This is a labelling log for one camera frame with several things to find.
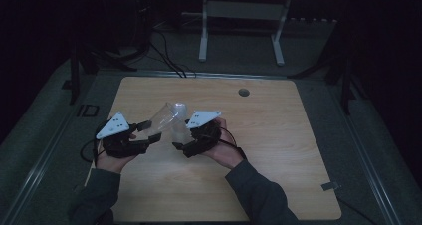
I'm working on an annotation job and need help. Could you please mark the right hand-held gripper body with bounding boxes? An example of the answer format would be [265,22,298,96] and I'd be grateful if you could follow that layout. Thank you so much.
[181,111,223,159]

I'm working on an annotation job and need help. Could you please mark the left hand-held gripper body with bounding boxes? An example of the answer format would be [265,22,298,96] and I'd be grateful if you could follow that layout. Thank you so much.
[96,111,149,159]

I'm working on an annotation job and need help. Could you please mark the stack of clear plastic cups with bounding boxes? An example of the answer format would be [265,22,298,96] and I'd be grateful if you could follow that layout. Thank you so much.
[170,102,194,145]

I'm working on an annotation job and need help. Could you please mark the single clear plastic cup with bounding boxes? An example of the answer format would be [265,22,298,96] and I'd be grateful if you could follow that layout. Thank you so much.
[144,102,182,137]

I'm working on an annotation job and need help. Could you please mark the person's right hand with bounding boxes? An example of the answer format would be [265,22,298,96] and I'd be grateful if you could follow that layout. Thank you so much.
[201,117,246,170]

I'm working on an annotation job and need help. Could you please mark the person's left hand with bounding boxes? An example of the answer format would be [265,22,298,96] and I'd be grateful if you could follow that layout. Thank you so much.
[95,148,138,174]

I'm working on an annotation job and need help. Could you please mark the white metal stand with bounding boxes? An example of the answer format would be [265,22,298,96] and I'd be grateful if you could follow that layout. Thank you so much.
[198,0,295,67]

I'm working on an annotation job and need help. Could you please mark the grey tape piece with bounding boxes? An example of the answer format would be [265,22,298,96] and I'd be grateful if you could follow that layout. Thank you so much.
[320,181,341,192]

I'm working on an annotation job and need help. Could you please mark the black metal stand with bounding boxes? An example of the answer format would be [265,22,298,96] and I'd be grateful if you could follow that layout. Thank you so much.
[288,22,366,116]

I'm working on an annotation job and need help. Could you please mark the black floor bracket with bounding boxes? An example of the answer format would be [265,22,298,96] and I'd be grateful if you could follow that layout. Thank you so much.
[77,104,100,117]

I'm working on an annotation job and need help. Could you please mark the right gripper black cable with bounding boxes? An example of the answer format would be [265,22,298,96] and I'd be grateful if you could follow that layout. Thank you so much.
[218,126,248,160]

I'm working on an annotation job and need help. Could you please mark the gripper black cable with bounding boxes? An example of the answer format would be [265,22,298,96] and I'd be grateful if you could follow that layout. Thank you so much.
[80,138,107,163]
[218,126,248,160]

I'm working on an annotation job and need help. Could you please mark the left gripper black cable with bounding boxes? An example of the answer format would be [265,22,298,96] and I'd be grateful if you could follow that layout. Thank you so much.
[80,138,107,163]

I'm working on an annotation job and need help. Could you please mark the black floor cables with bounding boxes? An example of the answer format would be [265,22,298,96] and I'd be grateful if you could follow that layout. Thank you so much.
[148,29,197,79]

